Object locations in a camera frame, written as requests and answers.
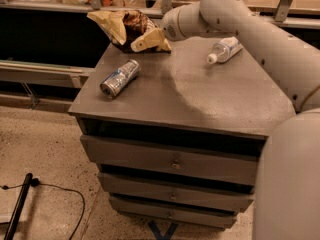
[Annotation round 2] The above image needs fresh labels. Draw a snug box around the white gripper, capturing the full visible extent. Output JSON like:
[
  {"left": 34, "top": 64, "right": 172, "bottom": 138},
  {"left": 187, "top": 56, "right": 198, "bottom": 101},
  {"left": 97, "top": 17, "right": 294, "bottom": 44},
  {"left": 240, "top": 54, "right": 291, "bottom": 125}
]
[{"left": 131, "top": 7, "right": 186, "bottom": 52}]

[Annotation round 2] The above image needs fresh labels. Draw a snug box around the brown and yellow chip bag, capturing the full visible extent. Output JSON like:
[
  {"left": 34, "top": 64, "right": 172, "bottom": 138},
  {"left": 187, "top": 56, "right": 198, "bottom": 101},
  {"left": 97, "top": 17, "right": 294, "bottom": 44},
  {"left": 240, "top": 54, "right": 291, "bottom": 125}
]
[{"left": 87, "top": 10, "right": 171, "bottom": 53}]

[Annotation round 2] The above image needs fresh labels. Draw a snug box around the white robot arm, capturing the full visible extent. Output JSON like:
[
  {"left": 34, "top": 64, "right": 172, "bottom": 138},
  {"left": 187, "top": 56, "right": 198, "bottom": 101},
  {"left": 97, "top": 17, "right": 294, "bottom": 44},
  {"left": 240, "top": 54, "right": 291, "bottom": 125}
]
[{"left": 132, "top": 0, "right": 320, "bottom": 240}]

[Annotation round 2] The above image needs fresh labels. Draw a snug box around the silver blue drink can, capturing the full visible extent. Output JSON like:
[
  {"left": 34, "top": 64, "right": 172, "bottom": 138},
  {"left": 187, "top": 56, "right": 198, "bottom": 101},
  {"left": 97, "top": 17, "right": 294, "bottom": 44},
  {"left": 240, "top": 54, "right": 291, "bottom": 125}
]
[{"left": 100, "top": 59, "right": 140, "bottom": 99}]

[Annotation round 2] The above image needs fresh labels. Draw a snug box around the clear plastic water bottle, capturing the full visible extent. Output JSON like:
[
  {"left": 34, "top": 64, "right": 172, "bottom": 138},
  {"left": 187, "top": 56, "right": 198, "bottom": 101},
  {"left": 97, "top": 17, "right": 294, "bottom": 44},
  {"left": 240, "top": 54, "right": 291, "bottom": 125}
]
[{"left": 207, "top": 37, "right": 243, "bottom": 65}]

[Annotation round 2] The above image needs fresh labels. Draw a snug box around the grey drawer cabinet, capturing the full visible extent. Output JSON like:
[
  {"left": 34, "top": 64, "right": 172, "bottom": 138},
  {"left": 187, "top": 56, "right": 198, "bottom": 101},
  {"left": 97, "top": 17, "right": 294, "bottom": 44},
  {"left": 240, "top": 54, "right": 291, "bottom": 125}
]
[{"left": 69, "top": 38, "right": 295, "bottom": 220}]

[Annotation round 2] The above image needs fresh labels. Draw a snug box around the top grey drawer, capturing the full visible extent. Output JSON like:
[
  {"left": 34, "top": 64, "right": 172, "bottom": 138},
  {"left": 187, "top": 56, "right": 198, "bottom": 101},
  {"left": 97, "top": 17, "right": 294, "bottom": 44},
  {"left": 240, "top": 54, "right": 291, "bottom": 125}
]
[{"left": 80, "top": 135, "right": 257, "bottom": 186}]

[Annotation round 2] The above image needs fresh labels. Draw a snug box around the grey drawer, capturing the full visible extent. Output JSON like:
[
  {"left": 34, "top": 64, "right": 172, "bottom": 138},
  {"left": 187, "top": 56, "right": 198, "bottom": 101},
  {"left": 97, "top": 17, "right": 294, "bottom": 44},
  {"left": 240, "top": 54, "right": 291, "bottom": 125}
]
[
  {"left": 98, "top": 173, "right": 253, "bottom": 213},
  {"left": 109, "top": 196, "right": 236, "bottom": 229},
  {"left": 80, "top": 135, "right": 257, "bottom": 186}
]

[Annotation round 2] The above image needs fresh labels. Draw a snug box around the bottom grey drawer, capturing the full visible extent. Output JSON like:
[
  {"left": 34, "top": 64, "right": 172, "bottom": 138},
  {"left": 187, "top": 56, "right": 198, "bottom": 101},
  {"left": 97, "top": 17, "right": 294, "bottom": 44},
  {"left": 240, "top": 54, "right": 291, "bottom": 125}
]
[{"left": 109, "top": 196, "right": 236, "bottom": 229}]

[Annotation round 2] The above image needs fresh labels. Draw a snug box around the middle grey drawer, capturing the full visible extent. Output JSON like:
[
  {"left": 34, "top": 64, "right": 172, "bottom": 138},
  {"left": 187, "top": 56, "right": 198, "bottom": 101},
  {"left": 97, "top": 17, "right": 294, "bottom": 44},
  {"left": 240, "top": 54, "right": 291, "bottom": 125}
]
[{"left": 98, "top": 173, "right": 253, "bottom": 213}]

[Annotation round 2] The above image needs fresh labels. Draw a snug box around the black pole on floor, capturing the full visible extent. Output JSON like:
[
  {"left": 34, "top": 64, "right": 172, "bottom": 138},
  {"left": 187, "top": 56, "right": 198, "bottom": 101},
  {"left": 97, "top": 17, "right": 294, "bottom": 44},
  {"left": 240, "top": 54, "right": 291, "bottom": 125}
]
[{"left": 4, "top": 173, "right": 33, "bottom": 240}]

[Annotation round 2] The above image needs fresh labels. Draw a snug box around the long metal shelf rail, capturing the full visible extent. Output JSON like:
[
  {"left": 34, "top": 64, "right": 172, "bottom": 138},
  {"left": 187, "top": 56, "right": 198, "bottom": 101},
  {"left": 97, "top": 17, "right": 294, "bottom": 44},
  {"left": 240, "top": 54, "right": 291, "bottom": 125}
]
[{"left": 0, "top": 1, "right": 320, "bottom": 30}]

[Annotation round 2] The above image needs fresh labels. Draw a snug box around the black floor cable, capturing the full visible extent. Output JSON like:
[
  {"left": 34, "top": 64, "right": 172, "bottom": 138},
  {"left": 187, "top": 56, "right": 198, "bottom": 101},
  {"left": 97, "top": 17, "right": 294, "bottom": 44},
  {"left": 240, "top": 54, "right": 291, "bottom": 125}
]
[{"left": 0, "top": 178, "right": 86, "bottom": 240}]

